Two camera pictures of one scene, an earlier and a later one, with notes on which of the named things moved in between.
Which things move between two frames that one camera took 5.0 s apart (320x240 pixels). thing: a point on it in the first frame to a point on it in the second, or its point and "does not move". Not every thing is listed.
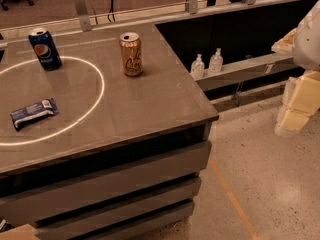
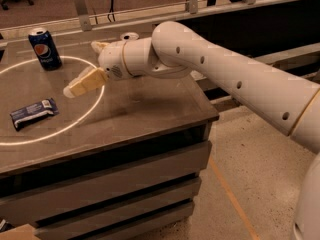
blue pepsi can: (45, 50) does not move
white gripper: (308, 40) to (111, 60)
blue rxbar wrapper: (33, 113) does not move
